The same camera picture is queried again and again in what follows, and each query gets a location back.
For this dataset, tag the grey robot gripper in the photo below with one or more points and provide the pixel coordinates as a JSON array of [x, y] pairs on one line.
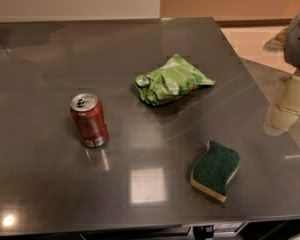
[[298, 42]]

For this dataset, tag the green and yellow sponge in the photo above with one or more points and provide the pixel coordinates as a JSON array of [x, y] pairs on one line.
[[214, 170]]

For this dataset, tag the green crumpled chip bag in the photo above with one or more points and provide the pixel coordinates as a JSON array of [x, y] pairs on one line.
[[170, 82]]

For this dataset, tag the dark grey table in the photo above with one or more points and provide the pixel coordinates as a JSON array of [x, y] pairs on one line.
[[140, 178]]

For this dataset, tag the red soda can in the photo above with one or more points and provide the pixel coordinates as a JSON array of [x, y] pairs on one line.
[[87, 112]]

